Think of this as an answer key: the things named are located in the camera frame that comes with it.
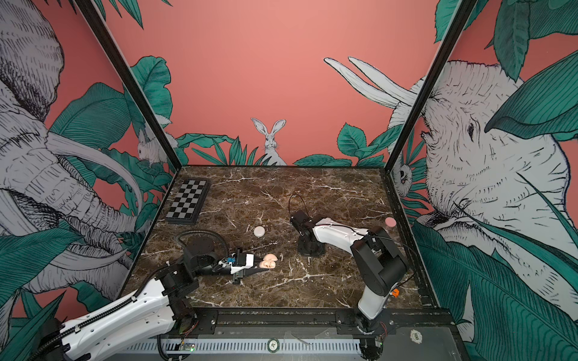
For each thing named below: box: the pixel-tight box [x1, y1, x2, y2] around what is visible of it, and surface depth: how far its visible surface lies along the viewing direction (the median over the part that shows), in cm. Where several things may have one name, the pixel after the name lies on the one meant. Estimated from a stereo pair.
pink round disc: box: [258, 253, 279, 270], surface depth 65 cm
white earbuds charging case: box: [253, 225, 266, 238], surface depth 97 cm
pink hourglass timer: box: [384, 216, 397, 228], surface depth 92 cm
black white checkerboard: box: [164, 178, 211, 225], surface depth 103 cm
